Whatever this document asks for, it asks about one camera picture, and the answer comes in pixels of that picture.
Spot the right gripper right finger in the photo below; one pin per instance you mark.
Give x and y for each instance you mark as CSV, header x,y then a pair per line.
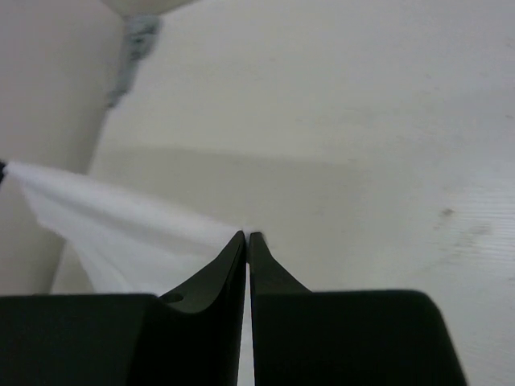
x,y
366,337

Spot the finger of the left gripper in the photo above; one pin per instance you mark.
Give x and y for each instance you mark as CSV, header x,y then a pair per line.
x,y
3,165

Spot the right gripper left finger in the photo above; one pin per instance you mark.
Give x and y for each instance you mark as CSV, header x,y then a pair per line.
x,y
169,333

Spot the white tank top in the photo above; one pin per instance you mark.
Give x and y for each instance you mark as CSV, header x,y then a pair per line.
x,y
132,244

